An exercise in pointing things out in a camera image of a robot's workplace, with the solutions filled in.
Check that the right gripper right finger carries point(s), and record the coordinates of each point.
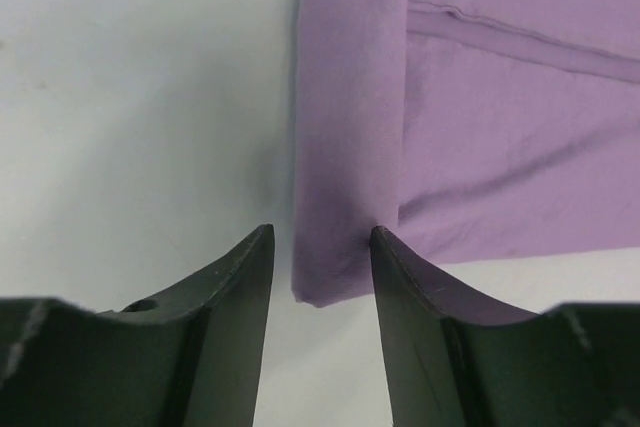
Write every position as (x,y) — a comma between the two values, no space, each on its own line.
(455,356)

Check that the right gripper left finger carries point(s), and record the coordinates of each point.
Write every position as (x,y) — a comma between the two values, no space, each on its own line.
(189,355)

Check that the purple t shirt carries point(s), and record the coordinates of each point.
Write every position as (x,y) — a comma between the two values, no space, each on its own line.
(474,129)

